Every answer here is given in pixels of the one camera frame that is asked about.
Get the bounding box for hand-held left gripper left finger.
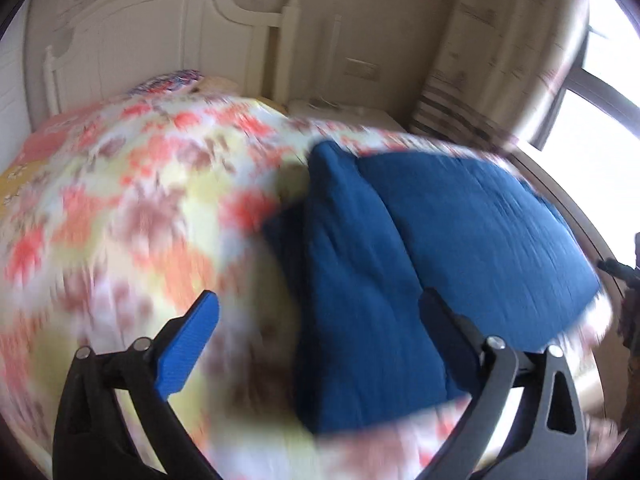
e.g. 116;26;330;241
51;289;223;480

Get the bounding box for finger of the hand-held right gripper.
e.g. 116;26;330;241
597;257;640;282

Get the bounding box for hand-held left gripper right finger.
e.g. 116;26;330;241
415;287;587;480

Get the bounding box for blue quilted jacket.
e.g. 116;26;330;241
262;140;603;436

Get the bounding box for floral quilt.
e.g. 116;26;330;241
0;94;623;480

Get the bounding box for window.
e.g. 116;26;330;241
525;0;640;266

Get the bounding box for yellow pink patchwork bed sheet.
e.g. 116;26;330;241
0;107;108;211

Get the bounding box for printed curtain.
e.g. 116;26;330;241
407;0;594;147

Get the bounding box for white nightstand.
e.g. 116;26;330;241
287;98;404;134

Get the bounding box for beige pillow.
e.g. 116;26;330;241
197;75;239;95

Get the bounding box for purple patterned pillow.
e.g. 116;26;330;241
124;68;202;99

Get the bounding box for white wardrobe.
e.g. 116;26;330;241
0;15;33;161

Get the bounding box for white pole lamp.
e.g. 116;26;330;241
310;14;346;109

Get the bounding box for white wooden bed headboard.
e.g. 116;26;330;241
42;0;303;117

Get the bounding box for wall socket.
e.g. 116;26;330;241
344;57;379;81

